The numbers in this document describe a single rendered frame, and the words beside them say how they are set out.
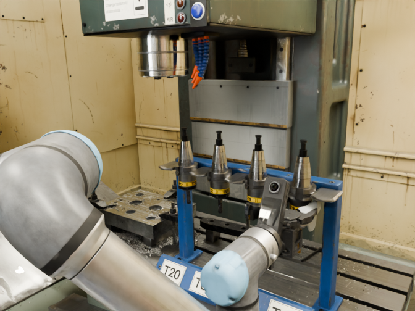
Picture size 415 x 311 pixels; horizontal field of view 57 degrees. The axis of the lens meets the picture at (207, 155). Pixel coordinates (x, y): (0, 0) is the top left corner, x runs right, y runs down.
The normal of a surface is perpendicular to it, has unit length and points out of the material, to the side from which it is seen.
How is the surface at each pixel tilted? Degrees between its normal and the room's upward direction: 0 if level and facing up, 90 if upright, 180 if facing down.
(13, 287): 24
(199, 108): 90
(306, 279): 0
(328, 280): 90
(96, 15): 90
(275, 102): 90
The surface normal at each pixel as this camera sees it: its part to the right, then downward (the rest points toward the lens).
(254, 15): 0.81, 0.13
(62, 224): 0.36, -0.31
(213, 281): -0.58, 0.25
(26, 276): 0.31, -0.84
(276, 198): -0.48, -0.27
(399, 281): -0.02, -0.97
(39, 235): 0.04, -0.03
